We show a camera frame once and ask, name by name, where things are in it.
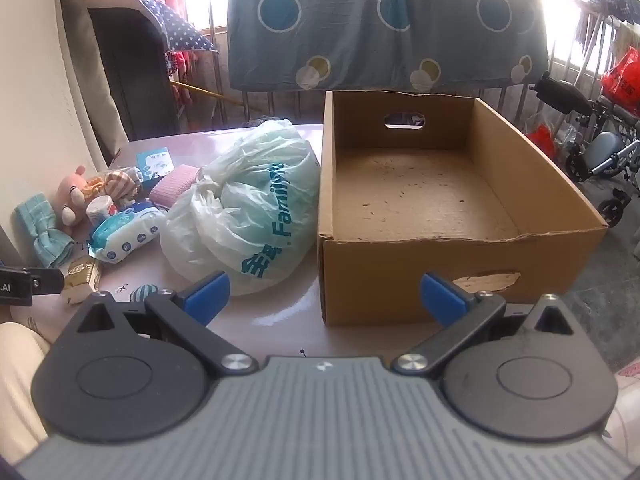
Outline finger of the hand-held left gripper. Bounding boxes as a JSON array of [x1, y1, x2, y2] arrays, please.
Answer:
[[30, 269, 65, 296]]

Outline small gold box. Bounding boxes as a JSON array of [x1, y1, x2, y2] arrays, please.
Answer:
[[61, 256, 103, 306]]

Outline pink plush toy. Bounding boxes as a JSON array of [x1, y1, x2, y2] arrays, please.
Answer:
[[56, 164, 103, 238]]

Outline small white red cup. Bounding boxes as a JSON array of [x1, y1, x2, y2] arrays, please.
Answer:
[[86, 209, 118, 236]]

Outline white plastic bag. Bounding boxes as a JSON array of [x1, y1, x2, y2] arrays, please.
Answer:
[[160, 119, 322, 297]]

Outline dark plaid hanging clothes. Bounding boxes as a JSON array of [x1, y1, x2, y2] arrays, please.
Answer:
[[575, 0, 640, 43]]

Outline white blue tissue packet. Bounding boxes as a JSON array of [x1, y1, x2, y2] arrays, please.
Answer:
[[136, 149, 175, 182]]

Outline small striped ball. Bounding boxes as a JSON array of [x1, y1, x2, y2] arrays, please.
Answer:
[[129, 282, 160, 303]]

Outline blue circle-print blanket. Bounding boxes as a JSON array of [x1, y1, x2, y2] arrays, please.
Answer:
[[227, 0, 549, 93]]

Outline pink cloth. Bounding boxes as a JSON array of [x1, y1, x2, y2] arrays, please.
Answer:
[[150, 164, 201, 211]]

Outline dark furniture panel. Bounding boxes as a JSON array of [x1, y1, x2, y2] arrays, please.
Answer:
[[87, 7, 178, 141]]

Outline black wheelchair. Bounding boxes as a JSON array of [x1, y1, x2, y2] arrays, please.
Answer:
[[530, 72, 640, 228]]

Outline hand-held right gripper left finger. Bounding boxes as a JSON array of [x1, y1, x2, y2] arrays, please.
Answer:
[[75, 270, 256, 376]]

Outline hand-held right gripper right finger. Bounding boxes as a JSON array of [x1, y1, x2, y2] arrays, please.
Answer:
[[392, 272, 576, 376]]

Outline red hanging clothes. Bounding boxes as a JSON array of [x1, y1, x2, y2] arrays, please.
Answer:
[[167, 50, 196, 106]]

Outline blue white wet wipes pack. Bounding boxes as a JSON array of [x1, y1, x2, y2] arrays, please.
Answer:
[[89, 202, 167, 264]]

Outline teal towel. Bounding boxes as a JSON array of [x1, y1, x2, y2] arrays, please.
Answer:
[[14, 192, 76, 268]]

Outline orange striped towel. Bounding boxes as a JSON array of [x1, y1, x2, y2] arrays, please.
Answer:
[[82, 169, 143, 211]]

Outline blue star-print cloth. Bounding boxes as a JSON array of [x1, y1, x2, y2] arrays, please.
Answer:
[[137, 0, 218, 53]]

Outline yellow pole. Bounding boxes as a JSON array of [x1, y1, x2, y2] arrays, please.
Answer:
[[169, 79, 246, 107]]

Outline red plastic bag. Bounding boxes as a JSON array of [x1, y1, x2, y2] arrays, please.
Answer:
[[600, 47, 640, 106], [527, 125, 558, 158]]

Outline brown cardboard box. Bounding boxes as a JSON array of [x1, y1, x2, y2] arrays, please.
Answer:
[[317, 90, 608, 327]]

